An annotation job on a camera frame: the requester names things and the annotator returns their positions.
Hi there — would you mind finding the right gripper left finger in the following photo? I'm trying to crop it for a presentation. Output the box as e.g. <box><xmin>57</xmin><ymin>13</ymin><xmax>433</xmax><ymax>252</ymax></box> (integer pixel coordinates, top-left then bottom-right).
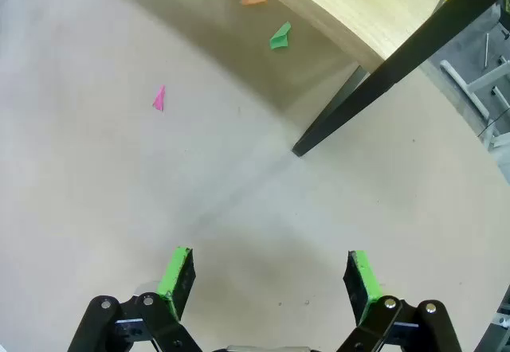
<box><xmin>67</xmin><ymin>246</ymin><xmax>200</xmax><ymax>352</ymax></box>

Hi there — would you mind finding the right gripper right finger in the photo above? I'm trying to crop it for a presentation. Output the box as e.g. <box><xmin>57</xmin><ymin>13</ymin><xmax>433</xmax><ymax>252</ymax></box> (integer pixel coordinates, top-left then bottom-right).
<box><xmin>336</xmin><ymin>249</ymin><xmax>463</xmax><ymax>352</ymax></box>

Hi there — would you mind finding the pink paper scrap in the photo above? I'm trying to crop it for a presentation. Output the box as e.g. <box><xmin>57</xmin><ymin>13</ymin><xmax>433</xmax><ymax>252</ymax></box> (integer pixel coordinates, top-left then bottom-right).
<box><xmin>151</xmin><ymin>84</ymin><xmax>167</xmax><ymax>112</ymax></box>

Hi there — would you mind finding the large white desk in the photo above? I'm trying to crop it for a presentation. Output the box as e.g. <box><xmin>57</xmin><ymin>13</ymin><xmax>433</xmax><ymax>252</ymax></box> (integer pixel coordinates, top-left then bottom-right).
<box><xmin>440</xmin><ymin>29</ymin><xmax>510</xmax><ymax>150</ymax></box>

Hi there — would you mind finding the green paper scrap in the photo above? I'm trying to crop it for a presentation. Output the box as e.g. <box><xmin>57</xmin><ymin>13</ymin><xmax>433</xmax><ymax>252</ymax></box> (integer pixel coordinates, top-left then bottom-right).
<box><xmin>269</xmin><ymin>21</ymin><xmax>292</xmax><ymax>50</ymax></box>

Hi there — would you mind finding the black frame wooden shelf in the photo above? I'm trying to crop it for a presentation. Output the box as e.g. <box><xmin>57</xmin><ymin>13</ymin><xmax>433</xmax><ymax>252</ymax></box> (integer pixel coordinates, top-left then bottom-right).
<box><xmin>233</xmin><ymin>0</ymin><xmax>510</xmax><ymax>158</ymax></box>

